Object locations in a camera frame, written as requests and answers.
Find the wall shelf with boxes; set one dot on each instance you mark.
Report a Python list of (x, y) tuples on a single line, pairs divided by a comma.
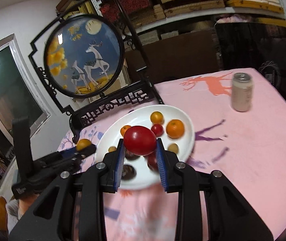
[(188, 2)]

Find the dark mangosteen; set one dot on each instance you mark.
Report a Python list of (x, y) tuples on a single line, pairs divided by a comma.
[(130, 156), (128, 172)]

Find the yellow passion fruit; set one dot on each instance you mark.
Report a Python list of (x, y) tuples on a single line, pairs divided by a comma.
[(82, 144)]

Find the round deer painting screen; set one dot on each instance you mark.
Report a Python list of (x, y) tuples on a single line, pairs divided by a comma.
[(83, 57)]

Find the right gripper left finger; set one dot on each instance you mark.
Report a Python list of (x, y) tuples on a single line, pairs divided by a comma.
[(51, 216)]

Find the black board behind table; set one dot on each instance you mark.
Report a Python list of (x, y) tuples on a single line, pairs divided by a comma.
[(255, 45)]

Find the dark red plum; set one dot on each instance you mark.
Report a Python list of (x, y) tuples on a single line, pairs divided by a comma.
[(152, 162)]

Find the dark mangosteen on plate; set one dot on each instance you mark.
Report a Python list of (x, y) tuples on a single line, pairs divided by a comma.
[(128, 172)]

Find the small yellow-orange fruit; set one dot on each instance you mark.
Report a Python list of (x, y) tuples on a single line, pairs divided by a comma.
[(157, 118)]

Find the beige beverage can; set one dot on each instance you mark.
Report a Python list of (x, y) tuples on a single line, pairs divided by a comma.
[(241, 92)]

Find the small orange mandarin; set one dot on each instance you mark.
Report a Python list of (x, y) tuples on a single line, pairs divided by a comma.
[(124, 129)]

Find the white oval plate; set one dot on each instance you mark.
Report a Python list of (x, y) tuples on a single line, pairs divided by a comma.
[(145, 177)]

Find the pink patterned tablecloth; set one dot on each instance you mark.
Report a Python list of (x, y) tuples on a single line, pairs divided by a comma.
[(249, 148)]

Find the large orange front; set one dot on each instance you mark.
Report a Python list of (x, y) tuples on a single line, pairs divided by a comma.
[(175, 129)]

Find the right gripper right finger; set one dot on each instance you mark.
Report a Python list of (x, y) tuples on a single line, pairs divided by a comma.
[(230, 216)]

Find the small red cherry tomato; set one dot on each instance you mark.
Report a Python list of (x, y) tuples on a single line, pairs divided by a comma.
[(157, 129)]

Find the tan longan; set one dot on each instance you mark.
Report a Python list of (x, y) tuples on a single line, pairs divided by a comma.
[(112, 149), (173, 148)]

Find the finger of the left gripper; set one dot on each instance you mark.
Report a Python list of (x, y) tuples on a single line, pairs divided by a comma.
[(77, 152)]

